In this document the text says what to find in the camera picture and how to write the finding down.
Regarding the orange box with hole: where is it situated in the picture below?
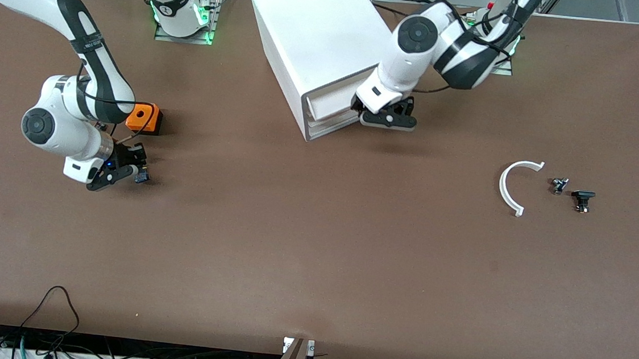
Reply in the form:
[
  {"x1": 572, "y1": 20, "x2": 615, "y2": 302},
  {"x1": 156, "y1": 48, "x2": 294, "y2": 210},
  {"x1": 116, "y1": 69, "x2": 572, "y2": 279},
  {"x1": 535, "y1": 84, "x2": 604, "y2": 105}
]
[{"x1": 125, "y1": 101, "x2": 164, "y2": 137}]

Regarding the white curved plastic arc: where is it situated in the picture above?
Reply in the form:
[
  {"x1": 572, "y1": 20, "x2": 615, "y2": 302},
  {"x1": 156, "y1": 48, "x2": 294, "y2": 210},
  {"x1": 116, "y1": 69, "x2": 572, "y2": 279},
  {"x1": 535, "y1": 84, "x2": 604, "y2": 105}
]
[{"x1": 496, "y1": 158, "x2": 546, "y2": 219}]

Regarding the black clamp part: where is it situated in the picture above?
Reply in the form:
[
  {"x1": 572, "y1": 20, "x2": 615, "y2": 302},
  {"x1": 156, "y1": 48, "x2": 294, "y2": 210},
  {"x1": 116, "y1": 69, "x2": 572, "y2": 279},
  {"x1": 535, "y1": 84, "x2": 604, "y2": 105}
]
[{"x1": 570, "y1": 189, "x2": 597, "y2": 215}]

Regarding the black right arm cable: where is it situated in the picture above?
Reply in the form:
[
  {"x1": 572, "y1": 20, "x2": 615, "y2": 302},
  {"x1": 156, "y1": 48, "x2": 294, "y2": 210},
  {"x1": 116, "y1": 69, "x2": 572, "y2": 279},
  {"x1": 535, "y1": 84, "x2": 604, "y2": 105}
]
[{"x1": 70, "y1": 60, "x2": 159, "y2": 147}]

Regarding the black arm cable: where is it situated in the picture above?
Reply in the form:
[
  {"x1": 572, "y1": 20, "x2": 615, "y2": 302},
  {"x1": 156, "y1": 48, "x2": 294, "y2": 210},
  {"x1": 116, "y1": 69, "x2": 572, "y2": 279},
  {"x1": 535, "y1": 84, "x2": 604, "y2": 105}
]
[
  {"x1": 70, "y1": 60, "x2": 159, "y2": 147},
  {"x1": 412, "y1": 0, "x2": 531, "y2": 102}
]

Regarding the black cable on table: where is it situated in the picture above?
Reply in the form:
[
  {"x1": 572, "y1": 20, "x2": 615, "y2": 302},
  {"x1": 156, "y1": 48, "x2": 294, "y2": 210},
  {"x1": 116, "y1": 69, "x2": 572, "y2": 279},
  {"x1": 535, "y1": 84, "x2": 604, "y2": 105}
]
[{"x1": 368, "y1": 0, "x2": 425, "y2": 18}]

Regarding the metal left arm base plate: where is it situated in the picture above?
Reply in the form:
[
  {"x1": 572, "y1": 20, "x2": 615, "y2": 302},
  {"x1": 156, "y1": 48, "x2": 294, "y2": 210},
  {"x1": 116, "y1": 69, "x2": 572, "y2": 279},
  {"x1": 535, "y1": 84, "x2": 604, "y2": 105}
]
[{"x1": 490, "y1": 56, "x2": 516, "y2": 77}]

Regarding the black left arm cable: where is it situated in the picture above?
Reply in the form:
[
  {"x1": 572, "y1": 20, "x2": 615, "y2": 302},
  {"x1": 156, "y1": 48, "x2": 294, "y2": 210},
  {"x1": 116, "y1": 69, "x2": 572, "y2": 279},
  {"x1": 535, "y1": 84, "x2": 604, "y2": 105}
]
[{"x1": 412, "y1": 0, "x2": 531, "y2": 102}]

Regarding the looped black cable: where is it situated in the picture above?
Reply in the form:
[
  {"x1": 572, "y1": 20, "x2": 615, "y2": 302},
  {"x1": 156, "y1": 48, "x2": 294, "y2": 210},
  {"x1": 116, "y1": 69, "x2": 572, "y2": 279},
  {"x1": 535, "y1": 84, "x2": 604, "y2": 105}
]
[{"x1": 18, "y1": 283, "x2": 84, "y2": 349}]

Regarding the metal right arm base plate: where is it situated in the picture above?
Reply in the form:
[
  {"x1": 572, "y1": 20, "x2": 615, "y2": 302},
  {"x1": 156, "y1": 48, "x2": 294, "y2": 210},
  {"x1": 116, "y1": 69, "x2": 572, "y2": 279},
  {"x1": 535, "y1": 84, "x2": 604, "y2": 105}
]
[{"x1": 153, "y1": 0, "x2": 223, "y2": 47}]

